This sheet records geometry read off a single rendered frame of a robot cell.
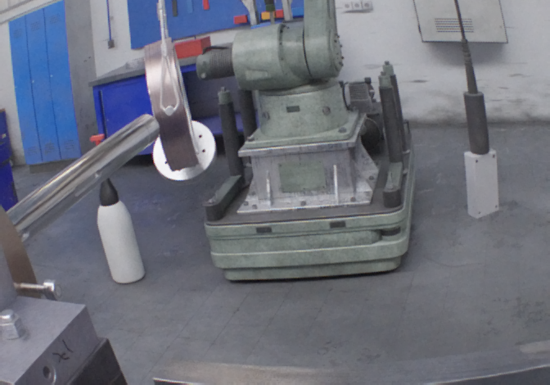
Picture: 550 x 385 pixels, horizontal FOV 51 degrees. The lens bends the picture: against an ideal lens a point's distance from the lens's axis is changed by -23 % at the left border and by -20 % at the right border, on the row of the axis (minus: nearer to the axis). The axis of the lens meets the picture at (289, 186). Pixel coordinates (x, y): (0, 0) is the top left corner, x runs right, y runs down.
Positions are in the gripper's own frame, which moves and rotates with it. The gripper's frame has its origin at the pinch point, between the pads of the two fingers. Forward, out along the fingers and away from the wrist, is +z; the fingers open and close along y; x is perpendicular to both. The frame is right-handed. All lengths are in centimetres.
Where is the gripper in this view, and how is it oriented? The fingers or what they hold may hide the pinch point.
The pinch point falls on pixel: (271, 15)
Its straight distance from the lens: 299.2
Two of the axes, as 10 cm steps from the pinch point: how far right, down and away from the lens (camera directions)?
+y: -9.7, 0.8, 2.4
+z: 1.5, 9.4, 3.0
